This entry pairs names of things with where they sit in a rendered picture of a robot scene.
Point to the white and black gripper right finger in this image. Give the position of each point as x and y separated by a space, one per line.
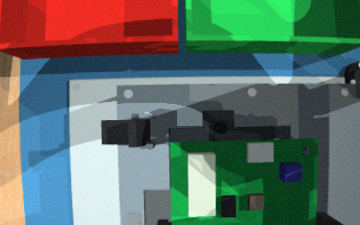
323 218

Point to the green circuit board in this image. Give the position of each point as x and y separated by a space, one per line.
244 182

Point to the green bin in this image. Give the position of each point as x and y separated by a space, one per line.
321 27

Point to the red open-top bin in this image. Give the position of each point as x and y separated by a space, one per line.
103 28

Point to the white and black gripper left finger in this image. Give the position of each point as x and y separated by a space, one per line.
163 222

